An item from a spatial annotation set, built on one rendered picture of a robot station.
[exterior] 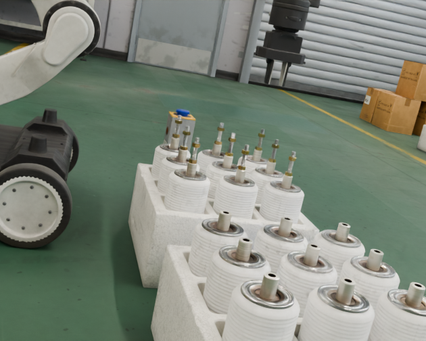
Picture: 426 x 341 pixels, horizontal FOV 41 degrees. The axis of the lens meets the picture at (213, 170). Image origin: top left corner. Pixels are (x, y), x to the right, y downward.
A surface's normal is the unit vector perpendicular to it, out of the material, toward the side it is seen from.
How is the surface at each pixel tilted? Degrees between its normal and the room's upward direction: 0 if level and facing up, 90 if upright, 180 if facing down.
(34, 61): 111
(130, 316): 0
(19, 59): 90
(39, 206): 90
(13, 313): 0
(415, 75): 90
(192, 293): 0
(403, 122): 90
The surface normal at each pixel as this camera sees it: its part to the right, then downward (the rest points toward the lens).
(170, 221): 0.22, 0.29
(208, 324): 0.19, -0.95
